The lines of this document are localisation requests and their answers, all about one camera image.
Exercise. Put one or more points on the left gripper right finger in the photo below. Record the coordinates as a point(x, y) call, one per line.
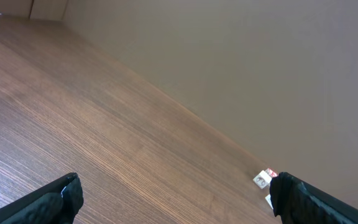
point(297, 202)

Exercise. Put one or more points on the green sided block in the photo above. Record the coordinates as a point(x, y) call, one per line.
point(268, 199)

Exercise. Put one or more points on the plain block far left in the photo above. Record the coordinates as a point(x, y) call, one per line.
point(262, 179)

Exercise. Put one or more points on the red A block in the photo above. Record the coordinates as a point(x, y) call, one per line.
point(271, 173)

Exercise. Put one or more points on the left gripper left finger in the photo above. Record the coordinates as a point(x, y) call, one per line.
point(57, 202)

